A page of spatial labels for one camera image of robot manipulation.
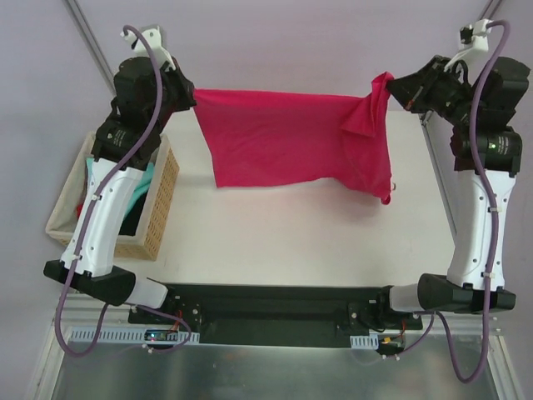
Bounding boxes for pink t shirt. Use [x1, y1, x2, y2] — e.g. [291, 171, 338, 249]
[194, 72, 393, 205]

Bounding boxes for wicker basket with cloth liner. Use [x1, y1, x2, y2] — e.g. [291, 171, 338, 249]
[45, 132, 179, 261]

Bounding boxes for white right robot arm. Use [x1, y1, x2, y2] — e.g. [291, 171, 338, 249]
[375, 56, 530, 329]

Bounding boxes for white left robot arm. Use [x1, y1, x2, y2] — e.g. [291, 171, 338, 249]
[43, 57, 196, 324]

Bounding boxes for teal t shirt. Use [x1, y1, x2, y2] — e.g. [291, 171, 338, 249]
[86, 157, 155, 217]

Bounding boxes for black t shirt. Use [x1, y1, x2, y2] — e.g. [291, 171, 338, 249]
[119, 193, 147, 237]

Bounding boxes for left white cable duct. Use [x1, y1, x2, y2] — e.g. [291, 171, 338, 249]
[70, 327, 201, 345]

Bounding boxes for white cable duct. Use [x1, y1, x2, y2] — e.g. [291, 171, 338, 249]
[70, 327, 201, 345]
[350, 333, 380, 351]

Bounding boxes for right white cable duct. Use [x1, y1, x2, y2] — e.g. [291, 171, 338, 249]
[350, 333, 380, 351]

